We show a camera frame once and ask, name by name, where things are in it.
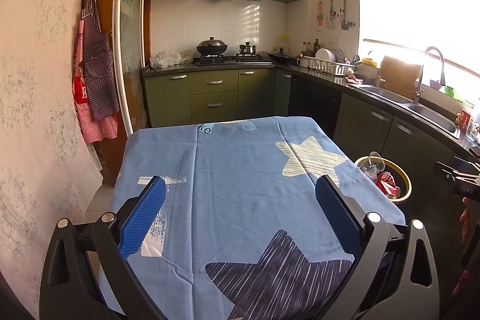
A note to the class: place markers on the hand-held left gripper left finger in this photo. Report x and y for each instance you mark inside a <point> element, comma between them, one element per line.
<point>144,215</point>

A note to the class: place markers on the red checked apron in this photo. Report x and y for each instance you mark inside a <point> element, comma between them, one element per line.
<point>93,128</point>

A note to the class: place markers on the purple checked apron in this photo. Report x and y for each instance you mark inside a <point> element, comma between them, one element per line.
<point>99,72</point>

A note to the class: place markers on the pink cloth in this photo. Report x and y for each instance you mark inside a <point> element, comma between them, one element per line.
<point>354,80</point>

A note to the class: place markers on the white wall socket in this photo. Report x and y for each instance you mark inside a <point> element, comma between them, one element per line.
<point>335,39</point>

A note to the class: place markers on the yellow container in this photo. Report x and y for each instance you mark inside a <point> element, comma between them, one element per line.
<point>369,62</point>

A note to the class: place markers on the white dish rack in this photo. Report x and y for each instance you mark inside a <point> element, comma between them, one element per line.
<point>324,68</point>

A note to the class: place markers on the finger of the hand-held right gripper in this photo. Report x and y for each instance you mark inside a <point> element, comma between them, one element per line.
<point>459,170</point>

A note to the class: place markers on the white plate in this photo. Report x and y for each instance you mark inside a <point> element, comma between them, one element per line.
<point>322,55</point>

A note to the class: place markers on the clear plastic cup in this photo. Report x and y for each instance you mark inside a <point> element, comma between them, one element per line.
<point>373,164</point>

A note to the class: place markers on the green base cabinets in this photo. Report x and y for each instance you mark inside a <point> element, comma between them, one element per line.
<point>213,82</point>

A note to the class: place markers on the pink green hanging brush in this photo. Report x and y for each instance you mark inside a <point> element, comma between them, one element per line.
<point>319,18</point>

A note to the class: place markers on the person's right hand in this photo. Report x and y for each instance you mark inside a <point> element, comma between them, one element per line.
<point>465,218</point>

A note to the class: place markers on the yellow-rimmed trash bin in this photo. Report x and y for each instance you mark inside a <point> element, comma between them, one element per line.
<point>395,170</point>

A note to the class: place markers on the steel kitchen sink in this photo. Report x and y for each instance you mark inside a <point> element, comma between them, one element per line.
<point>431,115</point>

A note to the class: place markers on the glass sliding door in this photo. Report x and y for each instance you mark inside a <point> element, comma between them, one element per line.
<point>131,42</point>

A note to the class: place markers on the dark sauce bottle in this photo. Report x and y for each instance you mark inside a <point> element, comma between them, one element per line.
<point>317,48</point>

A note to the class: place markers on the red-capped sauce bottle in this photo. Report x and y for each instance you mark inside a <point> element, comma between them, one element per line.
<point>303,49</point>

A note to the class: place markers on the white hanging spatula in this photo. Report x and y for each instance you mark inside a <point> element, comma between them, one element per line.
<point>329,23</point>

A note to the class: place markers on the blue star printed tablecloth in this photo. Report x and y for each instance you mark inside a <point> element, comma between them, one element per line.
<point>240,162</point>

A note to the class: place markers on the yellow oil bottle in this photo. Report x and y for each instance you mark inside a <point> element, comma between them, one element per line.
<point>283,44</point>

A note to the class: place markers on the black wok with lid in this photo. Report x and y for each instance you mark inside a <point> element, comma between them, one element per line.
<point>212,47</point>

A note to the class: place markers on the steel kitchen faucet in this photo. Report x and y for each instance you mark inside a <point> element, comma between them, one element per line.
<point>419,87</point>

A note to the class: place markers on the white mug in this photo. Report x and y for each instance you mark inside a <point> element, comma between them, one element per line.
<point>302,63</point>

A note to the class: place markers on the crumpled plastic bags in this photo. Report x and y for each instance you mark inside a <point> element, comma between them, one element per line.
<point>168,59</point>

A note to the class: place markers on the crushed red soda can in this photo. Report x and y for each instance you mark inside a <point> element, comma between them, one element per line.
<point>386,183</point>

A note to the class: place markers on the black pan with lid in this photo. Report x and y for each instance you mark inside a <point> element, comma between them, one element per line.
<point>279,57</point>

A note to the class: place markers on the small dark pot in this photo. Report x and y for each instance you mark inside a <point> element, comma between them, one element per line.
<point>248,49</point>

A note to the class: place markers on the small red box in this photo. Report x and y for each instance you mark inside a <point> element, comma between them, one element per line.
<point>464,117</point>

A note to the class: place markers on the green plastic container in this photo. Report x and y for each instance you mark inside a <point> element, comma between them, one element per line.
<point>450,90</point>

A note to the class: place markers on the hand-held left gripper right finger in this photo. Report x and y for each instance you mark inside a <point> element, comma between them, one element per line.
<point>337,215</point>

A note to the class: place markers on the wooden cutting board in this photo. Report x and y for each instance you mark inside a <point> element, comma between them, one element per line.
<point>399,78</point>

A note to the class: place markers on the black gas stove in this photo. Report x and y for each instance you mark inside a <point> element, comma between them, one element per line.
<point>228,59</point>

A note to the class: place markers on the person's right forearm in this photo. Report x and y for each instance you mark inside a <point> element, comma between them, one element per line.
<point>465,282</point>

